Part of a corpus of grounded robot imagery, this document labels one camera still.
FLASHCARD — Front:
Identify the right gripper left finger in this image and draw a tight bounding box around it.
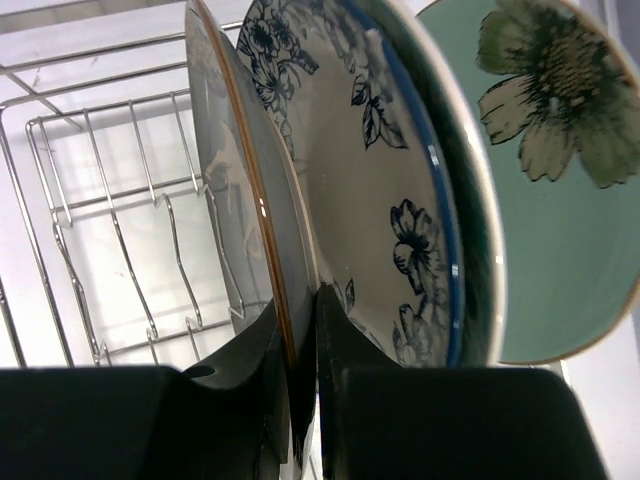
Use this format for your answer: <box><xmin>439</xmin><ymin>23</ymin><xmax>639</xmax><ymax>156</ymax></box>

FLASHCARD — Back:
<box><xmin>1</xmin><ymin>305</ymin><xmax>289</xmax><ymax>479</ymax></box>

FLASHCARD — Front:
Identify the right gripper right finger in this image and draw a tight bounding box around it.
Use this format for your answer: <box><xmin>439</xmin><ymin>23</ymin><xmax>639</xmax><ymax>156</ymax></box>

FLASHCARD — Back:
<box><xmin>316</xmin><ymin>285</ymin><xmax>606</xmax><ymax>480</ymax></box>

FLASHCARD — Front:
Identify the blue floral white plate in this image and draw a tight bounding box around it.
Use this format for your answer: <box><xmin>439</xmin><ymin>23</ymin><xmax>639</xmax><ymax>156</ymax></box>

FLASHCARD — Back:
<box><xmin>237</xmin><ymin>1</ymin><xmax>464</xmax><ymax>367</ymax></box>

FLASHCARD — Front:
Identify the grey reindeer plate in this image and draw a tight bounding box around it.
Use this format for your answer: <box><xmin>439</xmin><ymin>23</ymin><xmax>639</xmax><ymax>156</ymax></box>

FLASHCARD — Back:
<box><xmin>185</xmin><ymin>1</ymin><xmax>318</xmax><ymax>465</ymax></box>

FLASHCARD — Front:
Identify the mint green flower plate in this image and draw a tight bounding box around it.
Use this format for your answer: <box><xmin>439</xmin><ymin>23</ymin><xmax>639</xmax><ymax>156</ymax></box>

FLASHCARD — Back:
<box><xmin>418</xmin><ymin>1</ymin><xmax>639</xmax><ymax>365</ymax></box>

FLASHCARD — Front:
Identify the metal wire dish rack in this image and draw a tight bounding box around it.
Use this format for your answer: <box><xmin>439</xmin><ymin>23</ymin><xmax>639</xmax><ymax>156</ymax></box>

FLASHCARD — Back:
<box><xmin>0</xmin><ymin>9</ymin><xmax>321</xmax><ymax>480</ymax></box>

